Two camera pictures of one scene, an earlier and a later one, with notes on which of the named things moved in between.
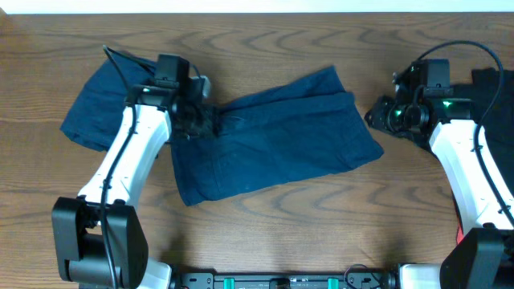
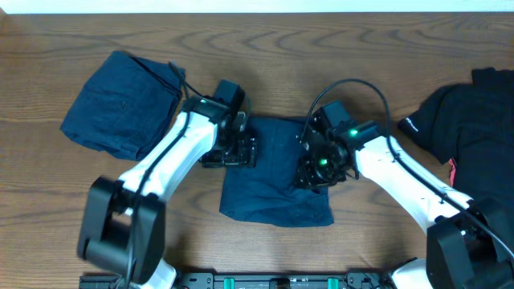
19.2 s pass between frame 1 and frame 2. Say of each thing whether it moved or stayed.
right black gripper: moved
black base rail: stayed
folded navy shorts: stayed
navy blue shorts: moved
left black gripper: moved
